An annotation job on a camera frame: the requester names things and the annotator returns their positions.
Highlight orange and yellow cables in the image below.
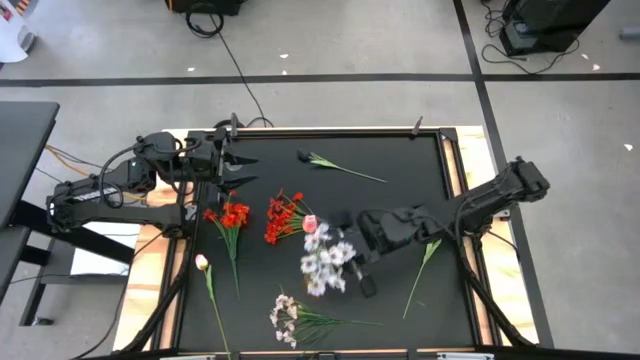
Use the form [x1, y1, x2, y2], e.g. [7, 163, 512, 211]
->
[43, 143, 151, 204]

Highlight black cable tangle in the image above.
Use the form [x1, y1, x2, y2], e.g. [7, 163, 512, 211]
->
[479, 0, 581, 76]

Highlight black floor cable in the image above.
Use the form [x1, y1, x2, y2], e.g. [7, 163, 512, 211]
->
[184, 2, 275, 129]

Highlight black computer tower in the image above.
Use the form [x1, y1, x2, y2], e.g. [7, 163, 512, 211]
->
[498, 0, 612, 57]

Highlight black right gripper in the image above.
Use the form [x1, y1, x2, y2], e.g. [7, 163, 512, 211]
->
[330, 205, 426, 299]

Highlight red flower bunch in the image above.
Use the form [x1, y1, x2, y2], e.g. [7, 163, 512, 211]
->
[263, 188, 321, 246]
[201, 189, 252, 301]

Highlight green leaf stem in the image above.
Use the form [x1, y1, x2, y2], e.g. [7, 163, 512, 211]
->
[401, 237, 444, 321]

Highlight dark tulip with green stem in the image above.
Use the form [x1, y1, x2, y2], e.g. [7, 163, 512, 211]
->
[296, 147, 389, 184]

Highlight black box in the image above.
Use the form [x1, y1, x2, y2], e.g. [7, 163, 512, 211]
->
[164, 0, 249, 16]

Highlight wooden table board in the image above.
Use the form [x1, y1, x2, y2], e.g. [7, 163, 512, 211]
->
[112, 124, 541, 354]

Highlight black desk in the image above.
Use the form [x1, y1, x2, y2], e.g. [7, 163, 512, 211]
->
[0, 101, 136, 329]

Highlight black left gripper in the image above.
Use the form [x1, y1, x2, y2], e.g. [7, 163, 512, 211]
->
[185, 127, 260, 196]

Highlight white board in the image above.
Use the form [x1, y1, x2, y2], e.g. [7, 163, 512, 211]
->
[69, 214, 142, 277]

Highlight pinkish white flower bunch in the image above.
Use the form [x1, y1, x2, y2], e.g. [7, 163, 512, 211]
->
[268, 292, 385, 351]

